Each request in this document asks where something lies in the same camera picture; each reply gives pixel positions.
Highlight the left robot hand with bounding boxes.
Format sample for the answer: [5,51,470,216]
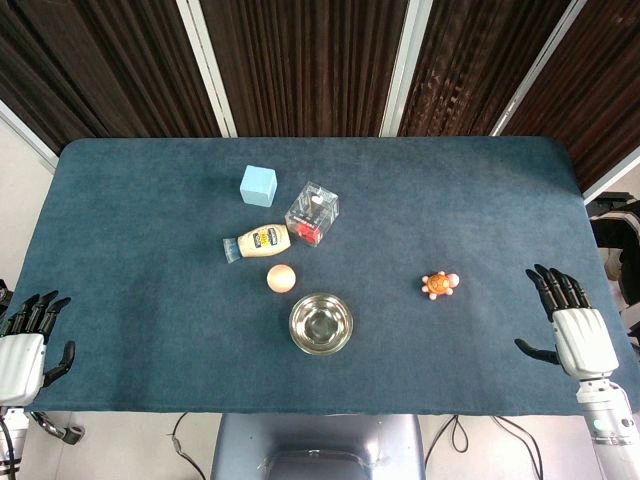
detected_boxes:
[0,289,77,407]

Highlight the light blue foam cube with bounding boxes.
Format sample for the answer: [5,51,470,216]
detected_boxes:
[239,164,279,207]

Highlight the cream ball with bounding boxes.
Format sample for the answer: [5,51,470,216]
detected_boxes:
[266,263,298,294]

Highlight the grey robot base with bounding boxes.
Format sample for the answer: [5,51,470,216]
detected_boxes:
[209,413,426,480]

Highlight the dark wooden slat screen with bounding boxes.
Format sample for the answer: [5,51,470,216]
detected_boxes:
[0,0,640,194]

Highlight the orange turtle toy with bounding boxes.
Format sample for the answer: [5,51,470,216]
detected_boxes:
[419,270,462,301]

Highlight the clear plastic box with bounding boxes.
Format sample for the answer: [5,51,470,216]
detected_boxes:
[284,180,342,248]

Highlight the stainless steel bowl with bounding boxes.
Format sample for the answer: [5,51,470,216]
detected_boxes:
[288,292,356,356]

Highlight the mayonnaise bottle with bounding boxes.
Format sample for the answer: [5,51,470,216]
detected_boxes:
[222,222,293,263]

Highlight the blue tablecloth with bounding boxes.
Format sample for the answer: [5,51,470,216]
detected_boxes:
[8,136,634,416]

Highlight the black cable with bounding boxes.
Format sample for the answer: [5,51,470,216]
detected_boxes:
[171,411,210,480]
[492,414,546,480]
[424,413,464,464]

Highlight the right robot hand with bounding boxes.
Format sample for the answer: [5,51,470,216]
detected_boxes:
[514,263,620,379]

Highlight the black and white machine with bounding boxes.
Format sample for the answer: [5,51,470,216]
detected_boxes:
[588,191,640,346]

